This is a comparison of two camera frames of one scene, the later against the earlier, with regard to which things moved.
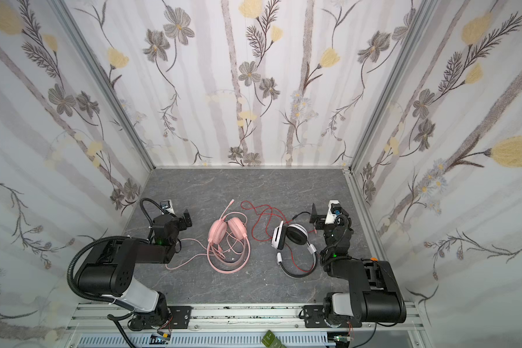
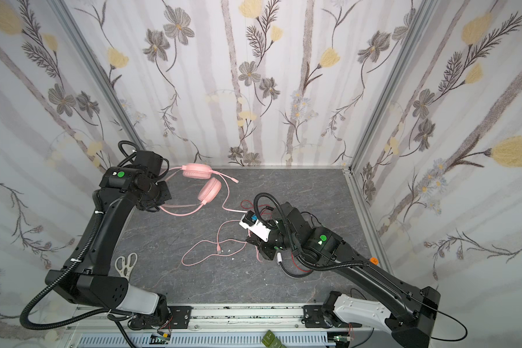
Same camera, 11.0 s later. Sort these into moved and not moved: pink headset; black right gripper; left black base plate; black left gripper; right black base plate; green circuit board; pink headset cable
Moved: black right gripper; pink headset cable; black left gripper; pink headset
Not moved: right black base plate; left black base plate; green circuit board
